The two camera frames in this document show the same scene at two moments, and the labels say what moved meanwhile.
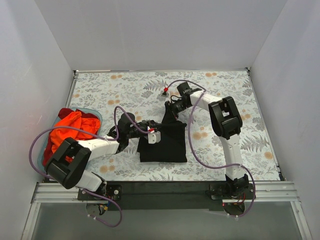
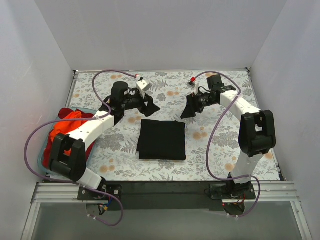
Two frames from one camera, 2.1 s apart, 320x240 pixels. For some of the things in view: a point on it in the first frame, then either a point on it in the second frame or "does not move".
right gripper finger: [174, 115] to [200, 109]
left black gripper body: [155, 125] to [144, 103]
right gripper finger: [168, 110] to [191, 108]
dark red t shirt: [49, 152] does not move
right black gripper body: [170, 106] to [195, 103]
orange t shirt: [73, 119] does not move
